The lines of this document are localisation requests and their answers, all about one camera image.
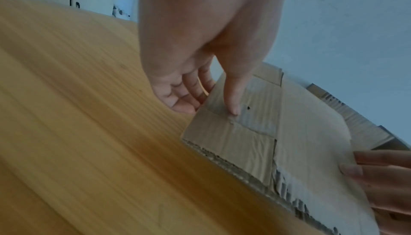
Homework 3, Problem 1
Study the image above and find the person's left hand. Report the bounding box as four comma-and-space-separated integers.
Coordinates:
137, 0, 292, 117

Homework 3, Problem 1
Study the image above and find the person's right hand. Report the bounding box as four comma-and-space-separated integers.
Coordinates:
340, 149, 411, 235

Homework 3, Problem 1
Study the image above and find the brown cardboard paper box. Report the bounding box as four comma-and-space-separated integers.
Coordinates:
180, 62, 381, 235
306, 83, 411, 152

